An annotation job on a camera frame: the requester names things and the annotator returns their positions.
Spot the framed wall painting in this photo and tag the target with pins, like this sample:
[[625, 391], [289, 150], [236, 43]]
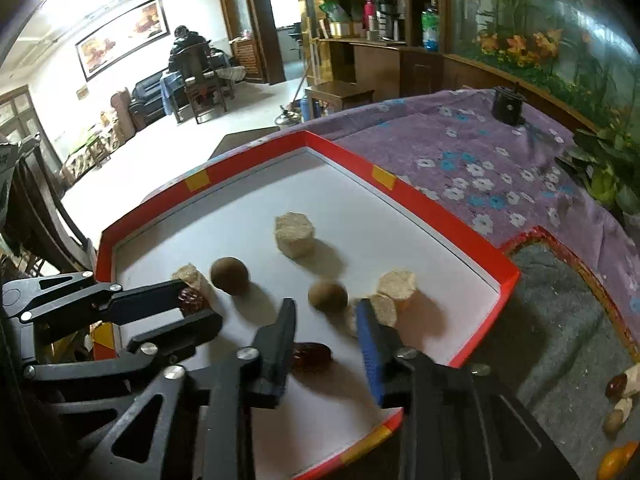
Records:
[[122, 35]]

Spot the dark wooden chair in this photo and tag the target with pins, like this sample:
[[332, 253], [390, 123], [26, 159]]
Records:
[[45, 210]]

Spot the purple floral tablecloth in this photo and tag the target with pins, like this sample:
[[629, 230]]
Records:
[[475, 135]]

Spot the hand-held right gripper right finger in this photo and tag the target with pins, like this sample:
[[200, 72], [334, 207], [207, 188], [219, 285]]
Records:
[[370, 355]]

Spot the small wooden table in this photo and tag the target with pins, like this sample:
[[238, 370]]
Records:
[[340, 95]]

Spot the red bottle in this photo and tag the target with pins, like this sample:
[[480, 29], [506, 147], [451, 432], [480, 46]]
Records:
[[370, 15]]

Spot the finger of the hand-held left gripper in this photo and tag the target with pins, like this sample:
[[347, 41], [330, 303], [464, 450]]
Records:
[[185, 332], [150, 300]]

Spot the orange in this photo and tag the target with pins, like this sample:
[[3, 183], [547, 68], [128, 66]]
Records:
[[617, 461]]

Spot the small black device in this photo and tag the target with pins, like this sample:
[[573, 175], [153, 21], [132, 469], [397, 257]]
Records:
[[507, 106]]

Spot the red date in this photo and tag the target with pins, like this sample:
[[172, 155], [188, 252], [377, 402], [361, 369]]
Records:
[[312, 357], [616, 388], [195, 301]]

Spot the brown longan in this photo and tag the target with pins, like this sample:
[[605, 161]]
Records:
[[327, 296], [611, 423], [229, 275]]

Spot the grey felt mat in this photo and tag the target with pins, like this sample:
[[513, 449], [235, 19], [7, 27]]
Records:
[[550, 335]]

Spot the red cardboard box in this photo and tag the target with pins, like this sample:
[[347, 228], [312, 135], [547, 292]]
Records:
[[350, 200]]

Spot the black and silver thermos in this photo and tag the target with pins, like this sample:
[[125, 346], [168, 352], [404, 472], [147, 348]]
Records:
[[386, 15]]

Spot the metal kettle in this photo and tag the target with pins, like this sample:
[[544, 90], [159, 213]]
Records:
[[287, 117]]

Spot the green plastic bottle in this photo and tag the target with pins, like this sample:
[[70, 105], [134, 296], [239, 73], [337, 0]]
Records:
[[430, 29]]

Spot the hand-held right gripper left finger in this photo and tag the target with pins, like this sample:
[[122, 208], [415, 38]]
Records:
[[279, 345]]

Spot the green potted plant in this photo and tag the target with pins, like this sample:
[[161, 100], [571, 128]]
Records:
[[607, 175]]

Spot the large beige rice cake piece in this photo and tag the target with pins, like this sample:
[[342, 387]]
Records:
[[295, 235]]

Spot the black sofa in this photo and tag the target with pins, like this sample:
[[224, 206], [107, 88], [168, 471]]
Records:
[[145, 95]]

